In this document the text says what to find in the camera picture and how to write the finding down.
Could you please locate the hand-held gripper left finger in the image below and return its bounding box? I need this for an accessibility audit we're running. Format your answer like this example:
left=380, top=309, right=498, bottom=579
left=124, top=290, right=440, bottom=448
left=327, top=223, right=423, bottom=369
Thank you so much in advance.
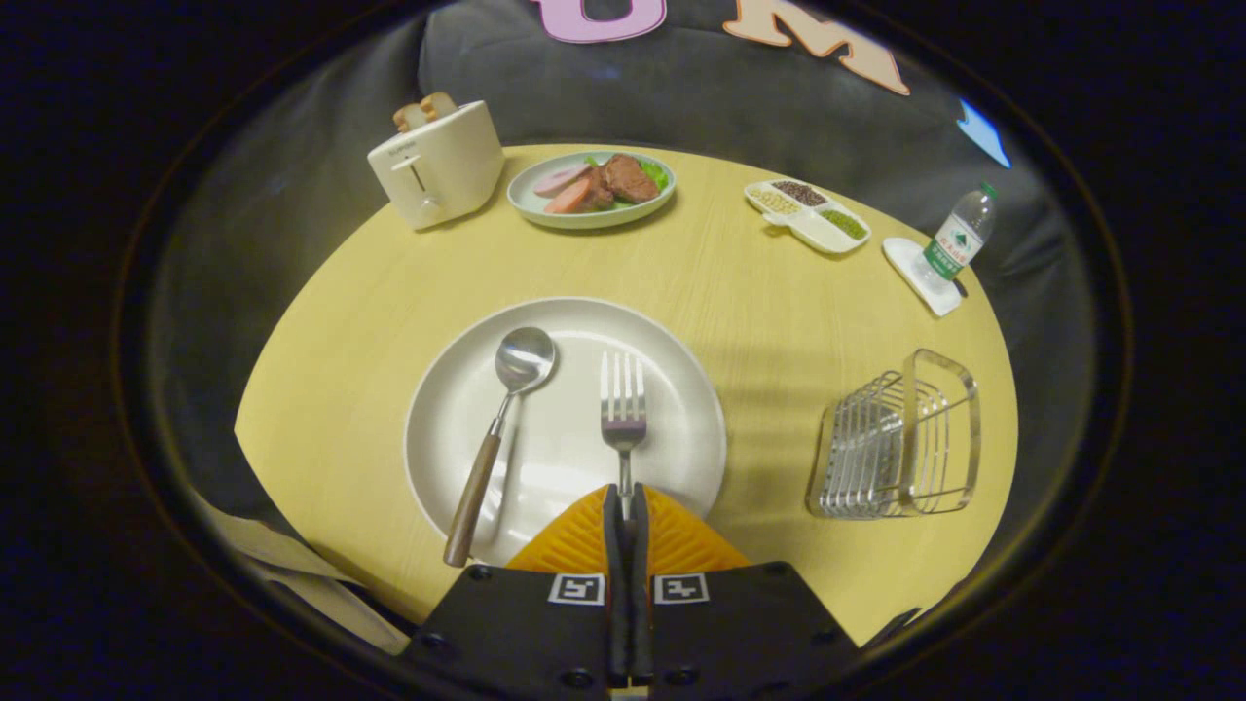
left=394, top=484, right=629, bottom=701

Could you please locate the pale green food plate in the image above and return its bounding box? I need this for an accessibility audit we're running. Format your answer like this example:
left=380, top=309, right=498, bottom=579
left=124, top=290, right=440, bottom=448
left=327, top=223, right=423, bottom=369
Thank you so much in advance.
left=507, top=150, right=677, bottom=230

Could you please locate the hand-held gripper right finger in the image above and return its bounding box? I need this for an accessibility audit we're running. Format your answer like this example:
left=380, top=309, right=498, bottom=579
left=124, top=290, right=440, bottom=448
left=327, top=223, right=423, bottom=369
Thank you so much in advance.
left=628, top=484, right=867, bottom=701

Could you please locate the green lettuce leaf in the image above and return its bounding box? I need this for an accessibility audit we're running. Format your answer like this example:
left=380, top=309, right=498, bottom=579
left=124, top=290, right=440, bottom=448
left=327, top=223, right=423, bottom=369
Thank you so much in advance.
left=584, top=156, right=671, bottom=196

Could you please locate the wooden handled metal spoon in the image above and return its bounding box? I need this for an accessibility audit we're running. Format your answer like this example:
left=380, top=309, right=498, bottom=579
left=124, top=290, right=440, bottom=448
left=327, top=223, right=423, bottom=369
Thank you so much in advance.
left=444, top=327, right=558, bottom=569

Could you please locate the cream toaster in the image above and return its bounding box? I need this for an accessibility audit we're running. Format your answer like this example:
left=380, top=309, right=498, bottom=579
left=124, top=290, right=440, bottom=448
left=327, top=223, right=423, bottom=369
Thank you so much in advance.
left=367, top=100, right=505, bottom=232

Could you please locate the brown cooked meat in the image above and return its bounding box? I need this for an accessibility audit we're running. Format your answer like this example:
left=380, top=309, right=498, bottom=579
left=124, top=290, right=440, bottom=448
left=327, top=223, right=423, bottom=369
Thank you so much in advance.
left=584, top=154, right=661, bottom=207

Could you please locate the clear wire cutlery basket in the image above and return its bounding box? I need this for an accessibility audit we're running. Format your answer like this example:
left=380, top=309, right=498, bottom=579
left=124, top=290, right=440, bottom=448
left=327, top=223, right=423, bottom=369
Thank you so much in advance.
left=806, top=349, right=982, bottom=520

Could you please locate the white square coaster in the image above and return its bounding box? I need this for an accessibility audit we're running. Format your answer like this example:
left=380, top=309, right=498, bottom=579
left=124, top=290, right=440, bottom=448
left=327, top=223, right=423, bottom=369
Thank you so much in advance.
left=883, top=238, right=965, bottom=317

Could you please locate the large white plate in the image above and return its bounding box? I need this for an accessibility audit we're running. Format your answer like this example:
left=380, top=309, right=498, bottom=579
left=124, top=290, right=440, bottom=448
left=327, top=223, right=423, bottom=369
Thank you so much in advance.
left=404, top=297, right=727, bottom=568

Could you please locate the beige flat object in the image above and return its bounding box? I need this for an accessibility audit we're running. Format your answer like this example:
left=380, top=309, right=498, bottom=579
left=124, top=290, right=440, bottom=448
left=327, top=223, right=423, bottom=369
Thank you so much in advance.
left=195, top=492, right=410, bottom=655

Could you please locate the clear water bottle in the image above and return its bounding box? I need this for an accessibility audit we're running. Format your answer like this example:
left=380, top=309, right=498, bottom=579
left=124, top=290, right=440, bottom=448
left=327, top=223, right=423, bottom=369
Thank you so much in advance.
left=920, top=181, right=999, bottom=293

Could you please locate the white divided grain dish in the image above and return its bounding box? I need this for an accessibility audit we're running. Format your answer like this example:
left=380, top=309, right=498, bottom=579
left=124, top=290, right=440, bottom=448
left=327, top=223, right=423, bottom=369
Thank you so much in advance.
left=745, top=179, right=872, bottom=256

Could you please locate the pink sausage slice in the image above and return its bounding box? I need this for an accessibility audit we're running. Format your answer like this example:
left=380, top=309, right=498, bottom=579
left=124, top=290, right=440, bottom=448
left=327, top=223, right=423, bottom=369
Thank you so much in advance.
left=545, top=178, right=595, bottom=215
left=533, top=164, right=593, bottom=198

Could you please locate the wooden handled metal fork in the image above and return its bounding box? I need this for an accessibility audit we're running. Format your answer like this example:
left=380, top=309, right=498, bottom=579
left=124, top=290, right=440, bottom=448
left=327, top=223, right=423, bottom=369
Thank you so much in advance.
left=600, top=351, right=647, bottom=522

